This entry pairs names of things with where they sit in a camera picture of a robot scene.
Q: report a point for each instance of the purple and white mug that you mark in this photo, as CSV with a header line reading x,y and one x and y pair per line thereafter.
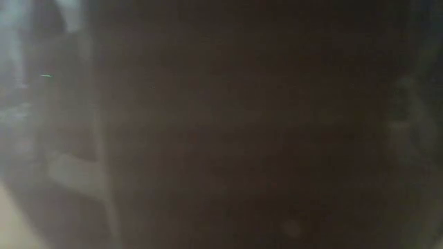
x,y
242,138

